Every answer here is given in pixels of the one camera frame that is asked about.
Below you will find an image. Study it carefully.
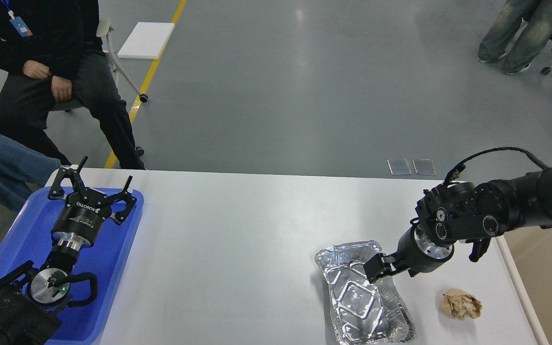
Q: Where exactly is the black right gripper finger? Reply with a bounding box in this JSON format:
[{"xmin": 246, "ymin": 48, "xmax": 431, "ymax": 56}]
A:
[{"xmin": 363, "ymin": 253, "xmax": 400, "ymax": 284}]

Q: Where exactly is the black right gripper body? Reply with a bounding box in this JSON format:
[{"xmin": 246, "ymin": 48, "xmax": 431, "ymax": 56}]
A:
[{"xmin": 393, "ymin": 225, "xmax": 454, "ymax": 277}]

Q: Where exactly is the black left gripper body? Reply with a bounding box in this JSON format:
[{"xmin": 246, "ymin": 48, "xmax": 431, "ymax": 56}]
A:
[{"xmin": 50, "ymin": 188, "xmax": 118, "ymax": 248}]

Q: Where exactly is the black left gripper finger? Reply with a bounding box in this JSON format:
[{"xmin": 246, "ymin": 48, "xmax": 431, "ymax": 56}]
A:
[
  {"xmin": 95, "ymin": 176, "xmax": 138, "ymax": 226},
  {"xmin": 48, "ymin": 156, "xmax": 89, "ymax": 201}
]

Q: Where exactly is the aluminium foil tray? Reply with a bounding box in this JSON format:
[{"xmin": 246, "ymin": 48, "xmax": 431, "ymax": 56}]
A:
[{"xmin": 314, "ymin": 240, "xmax": 416, "ymax": 345}]

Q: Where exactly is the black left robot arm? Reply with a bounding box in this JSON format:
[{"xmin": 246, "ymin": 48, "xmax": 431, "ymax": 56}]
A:
[{"xmin": 0, "ymin": 158, "xmax": 144, "ymax": 345}]

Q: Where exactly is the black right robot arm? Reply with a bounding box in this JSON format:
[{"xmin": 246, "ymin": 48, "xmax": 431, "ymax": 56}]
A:
[{"xmin": 363, "ymin": 151, "xmax": 552, "ymax": 283}]

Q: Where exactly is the person in blue jeans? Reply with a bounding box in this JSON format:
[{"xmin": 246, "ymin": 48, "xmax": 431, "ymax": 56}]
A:
[{"xmin": 0, "ymin": 135, "xmax": 62, "ymax": 212}]

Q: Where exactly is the blue plastic tray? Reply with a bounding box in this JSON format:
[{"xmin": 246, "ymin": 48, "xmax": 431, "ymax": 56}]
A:
[{"xmin": 0, "ymin": 187, "xmax": 144, "ymax": 345}]

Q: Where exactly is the crumpled brown paper ball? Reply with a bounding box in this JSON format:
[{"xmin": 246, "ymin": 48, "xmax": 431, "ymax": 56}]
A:
[{"xmin": 439, "ymin": 288, "xmax": 482, "ymax": 320}]

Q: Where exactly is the right metal floor plate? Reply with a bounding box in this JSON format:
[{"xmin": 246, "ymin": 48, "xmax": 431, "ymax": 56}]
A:
[{"xmin": 412, "ymin": 159, "xmax": 437, "ymax": 175}]

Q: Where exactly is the metal floor plate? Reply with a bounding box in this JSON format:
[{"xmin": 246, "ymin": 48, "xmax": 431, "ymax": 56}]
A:
[
  {"xmin": 412, "ymin": 159, "xmax": 437, "ymax": 175},
  {"xmin": 386, "ymin": 159, "xmax": 412, "ymax": 175}
]

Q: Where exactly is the left metal floor plate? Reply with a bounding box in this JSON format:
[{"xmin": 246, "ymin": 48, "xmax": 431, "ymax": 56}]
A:
[{"xmin": 386, "ymin": 159, "xmax": 412, "ymax": 175}]

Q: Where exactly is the beige plastic bin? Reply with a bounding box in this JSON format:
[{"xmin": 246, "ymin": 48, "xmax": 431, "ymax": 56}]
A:
[{"xmin": 495, "ymin": 225, "xmax": 552, "ymax": 345}]

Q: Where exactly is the seated person in black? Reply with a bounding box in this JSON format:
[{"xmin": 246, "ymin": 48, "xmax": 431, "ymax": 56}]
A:
[{"xmin": 0, "ymin": 0, "xmax": 145, "ymax": 170}]

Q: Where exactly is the chair with white tablet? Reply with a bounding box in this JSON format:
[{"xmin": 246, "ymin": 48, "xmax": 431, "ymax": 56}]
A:
[{"xmin": 96, "ymin": 17, "xmax": 175, "ymax": 103}]

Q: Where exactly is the standing person in jeans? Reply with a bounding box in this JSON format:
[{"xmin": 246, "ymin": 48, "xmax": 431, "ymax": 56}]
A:
[{"xmin": 477, "ymin": 0, "xmax": 552, "ymax": 76}]

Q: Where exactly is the blue lanyard badge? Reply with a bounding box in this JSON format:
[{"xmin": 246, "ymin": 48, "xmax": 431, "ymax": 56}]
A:
[{"xmin": 0, "ymin": 0, "xmax": 33, "ymax": 38}]

